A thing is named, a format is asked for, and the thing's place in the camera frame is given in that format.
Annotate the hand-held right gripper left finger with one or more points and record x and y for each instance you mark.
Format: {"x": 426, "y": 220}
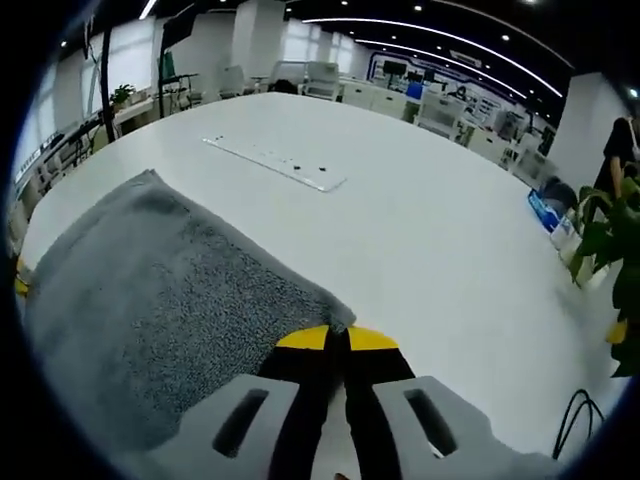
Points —
{"x": 280, "y": 400}

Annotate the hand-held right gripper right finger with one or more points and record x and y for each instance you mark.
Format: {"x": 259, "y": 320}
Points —
{"x": 390, "y": 415}

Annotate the grey towel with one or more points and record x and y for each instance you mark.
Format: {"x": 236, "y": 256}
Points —
{"x": 165, "y": 310}

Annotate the person's right hand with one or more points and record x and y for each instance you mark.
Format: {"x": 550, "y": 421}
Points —
{"x": 342, "y": 476}

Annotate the white table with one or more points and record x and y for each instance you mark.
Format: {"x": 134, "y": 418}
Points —
{"x": 410, "y": 225}

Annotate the small potted plant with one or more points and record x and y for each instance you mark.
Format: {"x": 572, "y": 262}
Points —
{"x": 122, "y": 95}

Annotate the black tripod stand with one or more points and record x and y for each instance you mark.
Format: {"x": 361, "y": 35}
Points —
{"x": 106, "y": 85}

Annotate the blue packet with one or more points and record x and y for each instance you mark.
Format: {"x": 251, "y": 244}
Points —
{"x": 550, "y": 212}

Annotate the green potted plant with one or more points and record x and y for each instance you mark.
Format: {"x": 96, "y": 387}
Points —
{"x": 610, "y": 235}

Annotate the blue display screen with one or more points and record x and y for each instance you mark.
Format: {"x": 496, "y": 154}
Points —
{"x": 414, "y": 90}

